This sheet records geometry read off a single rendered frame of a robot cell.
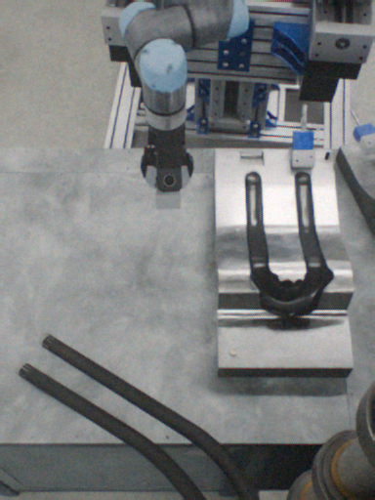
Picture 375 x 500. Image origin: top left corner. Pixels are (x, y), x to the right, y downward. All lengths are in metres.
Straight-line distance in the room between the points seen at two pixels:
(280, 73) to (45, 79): 1.28
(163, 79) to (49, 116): 1.70
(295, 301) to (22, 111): 1.74
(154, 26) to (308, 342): 0.66
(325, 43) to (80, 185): 0.66
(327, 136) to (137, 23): 1.34
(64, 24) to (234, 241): 1.92
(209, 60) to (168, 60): 0.78
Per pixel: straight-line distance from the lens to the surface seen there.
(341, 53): 1.69
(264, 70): 1.91
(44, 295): 1.47
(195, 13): 1.23
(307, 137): 1.50
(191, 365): 1.38
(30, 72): 2.96
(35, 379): 1.37
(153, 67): 1.12
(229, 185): 1.48
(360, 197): 1.57
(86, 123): 2.75
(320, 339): 1.36
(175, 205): 1.41
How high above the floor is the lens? 2.11
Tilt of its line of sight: 62 degrees down
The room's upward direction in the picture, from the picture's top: straight up
